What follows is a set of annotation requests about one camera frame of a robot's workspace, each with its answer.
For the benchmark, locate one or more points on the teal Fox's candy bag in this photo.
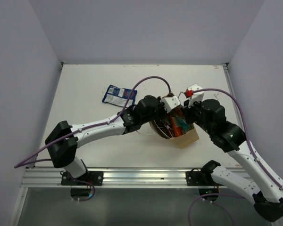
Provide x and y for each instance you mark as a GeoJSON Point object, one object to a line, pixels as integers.
{"type": "Point", "coordinates": [180, 122]}

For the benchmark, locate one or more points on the aluminium front rail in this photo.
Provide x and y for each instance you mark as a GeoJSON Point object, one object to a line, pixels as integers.
{"type": "Point", "coordinates": [46, 177]}

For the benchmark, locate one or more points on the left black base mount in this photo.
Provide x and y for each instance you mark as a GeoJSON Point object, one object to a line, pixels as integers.
{"type": "Point", "coordinates": [82, 188]}

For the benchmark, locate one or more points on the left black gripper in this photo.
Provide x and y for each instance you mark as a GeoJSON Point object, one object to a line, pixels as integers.
{"type": "Point", "coordinates": [164, 112]}

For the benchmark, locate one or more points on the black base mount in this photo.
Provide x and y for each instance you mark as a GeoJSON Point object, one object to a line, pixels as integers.
{"type": "Point", "coordinates": [82, 188]}
{"type": "Point", "coordinates": [202, 180]}

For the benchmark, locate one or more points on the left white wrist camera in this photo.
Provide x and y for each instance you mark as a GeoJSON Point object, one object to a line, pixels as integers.
{"type": "Point", "coordinates": [170, 103]}

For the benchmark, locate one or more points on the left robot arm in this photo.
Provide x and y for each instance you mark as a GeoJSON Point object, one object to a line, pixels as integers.
{"type": "Point", "coordinates": [64, 140]}

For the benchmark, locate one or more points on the brown paper bag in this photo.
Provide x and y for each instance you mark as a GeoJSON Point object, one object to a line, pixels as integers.
{"type": "Point", "coordinates": [189, 136]}

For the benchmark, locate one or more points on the orange snack packet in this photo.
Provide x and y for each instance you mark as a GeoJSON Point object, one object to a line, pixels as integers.
{"type": "Point", "coordinates": [178, 131]}

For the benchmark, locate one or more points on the brown chip bag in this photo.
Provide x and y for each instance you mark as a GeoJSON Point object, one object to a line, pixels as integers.
{"type": "Point", "coordinates": [163, 128]}

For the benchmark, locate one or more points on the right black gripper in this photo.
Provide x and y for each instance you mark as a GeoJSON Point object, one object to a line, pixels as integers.
{"type": "Point", "coordinates": [187, 110]}

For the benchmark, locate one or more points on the blue snack bag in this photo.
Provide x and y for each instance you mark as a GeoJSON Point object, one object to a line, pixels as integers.
{"type": "Point", "coordinates": [118, 96]}

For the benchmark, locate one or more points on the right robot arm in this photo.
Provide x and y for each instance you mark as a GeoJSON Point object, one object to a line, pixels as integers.
{"type": "Point", "coordinates": [265, 190]}

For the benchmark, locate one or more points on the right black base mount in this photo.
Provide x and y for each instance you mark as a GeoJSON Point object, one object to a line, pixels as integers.
{"type": "Point", "coordinates": [202, 180]}

